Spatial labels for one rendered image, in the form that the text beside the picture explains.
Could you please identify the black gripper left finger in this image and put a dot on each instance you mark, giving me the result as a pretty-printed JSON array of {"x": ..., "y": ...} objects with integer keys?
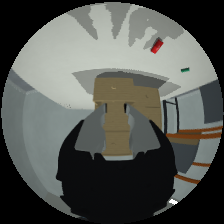
[{"x": 86, "y": 139}]

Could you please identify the brown wooden drawer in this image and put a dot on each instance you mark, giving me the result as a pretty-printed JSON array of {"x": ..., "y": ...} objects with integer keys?
[
  {"x": 143, "y": 99},
  {"x": 122, "y": 91},
  {"x": 119, "y": 142},
  {"x": 119, "y": 118},
  {"x": 152, "y": 114}
]

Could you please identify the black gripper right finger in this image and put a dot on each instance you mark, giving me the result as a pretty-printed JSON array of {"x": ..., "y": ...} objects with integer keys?
[{"x": 147, "y": 137}]

